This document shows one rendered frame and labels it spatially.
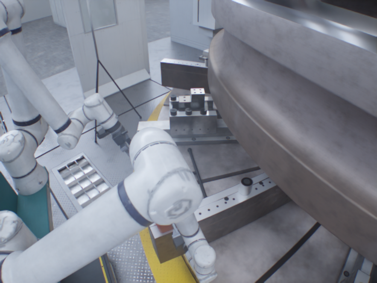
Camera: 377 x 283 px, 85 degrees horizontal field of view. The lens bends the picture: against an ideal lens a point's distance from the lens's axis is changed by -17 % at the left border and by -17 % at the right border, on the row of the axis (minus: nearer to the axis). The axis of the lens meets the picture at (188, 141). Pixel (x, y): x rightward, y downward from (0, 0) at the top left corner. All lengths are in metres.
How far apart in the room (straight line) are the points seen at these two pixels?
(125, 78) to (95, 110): 3.27
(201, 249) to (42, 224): 0.70
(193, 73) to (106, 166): 1.62
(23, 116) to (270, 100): 1.35
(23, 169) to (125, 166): 1.67
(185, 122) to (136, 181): 1.80
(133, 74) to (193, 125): 2.41
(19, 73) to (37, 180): 0.57
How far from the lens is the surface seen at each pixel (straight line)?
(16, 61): 1.00
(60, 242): 0.61
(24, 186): 1.33
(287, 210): 2.09
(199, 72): 3.24
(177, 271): 2.05
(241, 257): 1.79
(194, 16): 5.33
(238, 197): 1.58
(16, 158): 1.22
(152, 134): 0.56
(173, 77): 3.41
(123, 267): 2.12
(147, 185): 0.48
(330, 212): 1.32
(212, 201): 1.54
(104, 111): 1.13
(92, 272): 1.82
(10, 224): 0.89
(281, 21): 1.19
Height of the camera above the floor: 1.94
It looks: 40 degrees down
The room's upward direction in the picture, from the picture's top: straight up
